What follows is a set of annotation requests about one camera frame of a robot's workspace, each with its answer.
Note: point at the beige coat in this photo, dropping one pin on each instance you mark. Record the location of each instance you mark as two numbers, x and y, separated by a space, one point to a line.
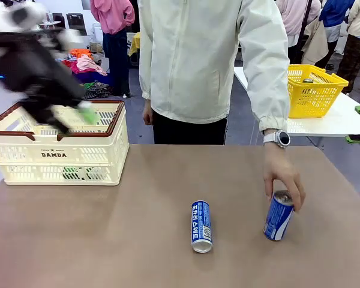
316 42

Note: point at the cream plastic shopping basket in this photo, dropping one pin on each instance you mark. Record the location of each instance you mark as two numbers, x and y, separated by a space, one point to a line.
18 156

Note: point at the white wristwatch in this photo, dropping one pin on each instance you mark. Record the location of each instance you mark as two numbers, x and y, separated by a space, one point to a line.
280 138

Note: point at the person's right hand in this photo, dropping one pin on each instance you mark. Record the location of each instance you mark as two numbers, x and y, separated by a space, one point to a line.
148 112

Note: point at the person's left forearm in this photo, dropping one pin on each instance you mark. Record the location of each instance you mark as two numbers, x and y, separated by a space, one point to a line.
271 102

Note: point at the person in pink hoodie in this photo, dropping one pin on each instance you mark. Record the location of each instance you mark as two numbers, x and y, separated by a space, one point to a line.
112 15

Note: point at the orange cloth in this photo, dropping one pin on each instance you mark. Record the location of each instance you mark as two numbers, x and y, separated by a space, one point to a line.
81 53

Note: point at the yellow cloth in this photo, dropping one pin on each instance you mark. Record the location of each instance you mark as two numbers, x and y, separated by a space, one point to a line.
134 45

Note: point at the person's left hand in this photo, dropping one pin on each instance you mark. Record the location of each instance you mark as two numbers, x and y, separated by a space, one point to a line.
280 171

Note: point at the blue cloth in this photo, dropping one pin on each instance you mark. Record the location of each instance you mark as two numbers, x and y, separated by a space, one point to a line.
90 78

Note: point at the black cabinet unit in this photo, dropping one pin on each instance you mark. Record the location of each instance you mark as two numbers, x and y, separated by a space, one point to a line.
76 24

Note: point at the white table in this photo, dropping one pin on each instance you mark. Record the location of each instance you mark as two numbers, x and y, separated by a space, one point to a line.
318 126

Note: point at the person in pale pink top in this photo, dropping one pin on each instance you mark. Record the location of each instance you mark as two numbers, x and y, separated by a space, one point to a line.
294 15

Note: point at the black white checkered cloth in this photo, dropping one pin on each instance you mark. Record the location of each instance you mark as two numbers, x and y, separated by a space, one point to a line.
97 90

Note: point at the person in cream jacket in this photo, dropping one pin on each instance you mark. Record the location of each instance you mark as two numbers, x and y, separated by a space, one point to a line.
192 60

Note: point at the person in blue jacket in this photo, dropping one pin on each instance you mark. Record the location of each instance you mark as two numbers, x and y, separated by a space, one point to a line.
336 12

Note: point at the pink cloth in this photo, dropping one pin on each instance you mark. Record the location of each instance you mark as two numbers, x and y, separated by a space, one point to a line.
90 64

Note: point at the blue white drink can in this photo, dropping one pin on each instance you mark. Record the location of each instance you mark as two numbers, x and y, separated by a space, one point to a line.
277 219
201 225

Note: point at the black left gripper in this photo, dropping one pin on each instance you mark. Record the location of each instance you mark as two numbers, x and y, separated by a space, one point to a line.
33 69

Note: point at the yellow plastic basket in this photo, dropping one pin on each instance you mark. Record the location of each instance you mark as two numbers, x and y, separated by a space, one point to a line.
318 99

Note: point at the person's right forearm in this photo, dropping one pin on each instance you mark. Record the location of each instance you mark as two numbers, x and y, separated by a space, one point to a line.
145 75

